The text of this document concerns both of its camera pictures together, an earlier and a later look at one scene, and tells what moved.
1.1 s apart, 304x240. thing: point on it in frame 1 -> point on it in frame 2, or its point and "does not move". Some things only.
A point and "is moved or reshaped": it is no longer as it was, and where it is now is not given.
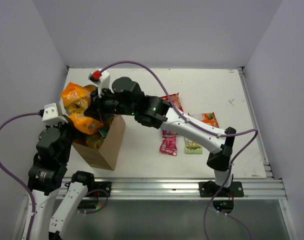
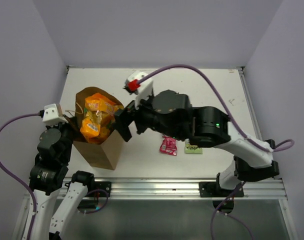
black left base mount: x=100 y=189 does not move
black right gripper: x=95 y=108 -> x=123 y=118
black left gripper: x=66 y=125 does not move
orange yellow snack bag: x=75 y=97 is moved or reshaped
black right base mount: x=209 y=189 does not move
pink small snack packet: x=169 y=145 does not move
